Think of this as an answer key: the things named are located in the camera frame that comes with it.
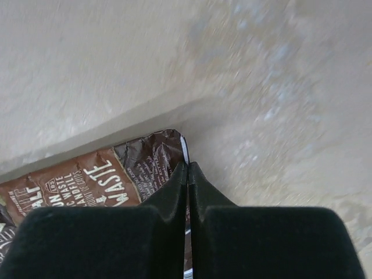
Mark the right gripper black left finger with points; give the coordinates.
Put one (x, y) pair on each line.
(144, 241)

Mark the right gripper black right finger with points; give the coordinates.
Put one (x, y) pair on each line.
(231, 241)

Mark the brown kettle chips bag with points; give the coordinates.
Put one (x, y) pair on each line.
(120, 176)

